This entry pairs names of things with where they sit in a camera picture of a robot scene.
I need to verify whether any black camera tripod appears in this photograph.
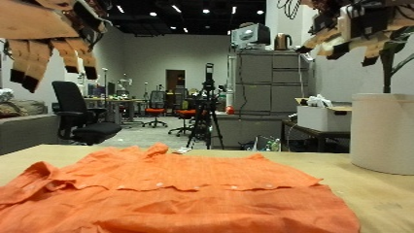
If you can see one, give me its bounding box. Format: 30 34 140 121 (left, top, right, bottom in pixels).
184 62 224 150

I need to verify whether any white crumpled cloth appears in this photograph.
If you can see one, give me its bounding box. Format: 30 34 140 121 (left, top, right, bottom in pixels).
304 93 333 109

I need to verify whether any light wooden office desk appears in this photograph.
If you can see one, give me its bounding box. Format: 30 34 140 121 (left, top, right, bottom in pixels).
82 96 146 125

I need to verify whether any grey sofa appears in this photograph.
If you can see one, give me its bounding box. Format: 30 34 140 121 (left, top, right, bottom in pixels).
0 113 62 156

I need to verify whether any brown grey cushion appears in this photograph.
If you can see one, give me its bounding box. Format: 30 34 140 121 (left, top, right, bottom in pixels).
0 99 47 119

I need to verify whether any green plastic bottle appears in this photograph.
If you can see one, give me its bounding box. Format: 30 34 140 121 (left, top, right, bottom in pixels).
262 138 282 152

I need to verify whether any tall grey metal cabinet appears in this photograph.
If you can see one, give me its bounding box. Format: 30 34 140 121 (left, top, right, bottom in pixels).
227 48 315 115

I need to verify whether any orange button-up shirt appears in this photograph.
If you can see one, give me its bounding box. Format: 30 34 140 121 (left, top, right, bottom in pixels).
0 142 360 233

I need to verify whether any white round planter pot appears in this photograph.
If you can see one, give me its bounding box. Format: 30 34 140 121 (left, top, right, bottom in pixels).
348 92 414 177

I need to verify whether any orange seat office chair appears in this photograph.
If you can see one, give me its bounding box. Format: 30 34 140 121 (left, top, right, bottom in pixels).
140 90 168 129
166 108 199 137

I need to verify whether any brown door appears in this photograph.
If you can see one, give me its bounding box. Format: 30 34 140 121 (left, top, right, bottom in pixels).
164 69 186 93

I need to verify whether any black office chair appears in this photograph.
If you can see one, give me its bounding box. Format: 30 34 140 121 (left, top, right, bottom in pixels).
50 81 122 146

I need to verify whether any grey box monitor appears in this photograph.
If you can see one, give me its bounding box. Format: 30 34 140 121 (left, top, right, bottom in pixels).
230 22 271 50

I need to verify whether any white cardboard box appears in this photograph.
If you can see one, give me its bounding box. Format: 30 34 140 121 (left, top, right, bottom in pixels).
295 97 352 133

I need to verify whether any low grey counter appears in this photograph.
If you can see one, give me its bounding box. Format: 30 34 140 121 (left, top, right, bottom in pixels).
210 111 288 150

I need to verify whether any copper electric kettle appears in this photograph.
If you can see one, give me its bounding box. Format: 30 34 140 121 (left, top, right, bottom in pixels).
272 32 294 51

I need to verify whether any dark side table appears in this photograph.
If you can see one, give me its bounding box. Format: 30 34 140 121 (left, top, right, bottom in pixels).
280 119 351 153

